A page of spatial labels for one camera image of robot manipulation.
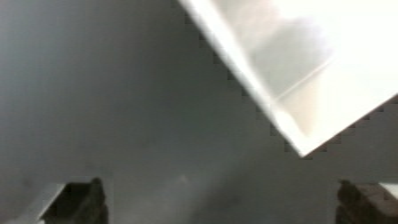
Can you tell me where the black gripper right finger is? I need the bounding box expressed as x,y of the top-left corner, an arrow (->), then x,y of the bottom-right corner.
334,180 -> 398,224

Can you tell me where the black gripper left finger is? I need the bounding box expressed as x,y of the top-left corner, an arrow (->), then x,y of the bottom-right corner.
39,178 -> 109,224

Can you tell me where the white drawer with tag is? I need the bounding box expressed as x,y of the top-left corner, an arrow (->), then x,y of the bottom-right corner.
178,0 -> 398,156

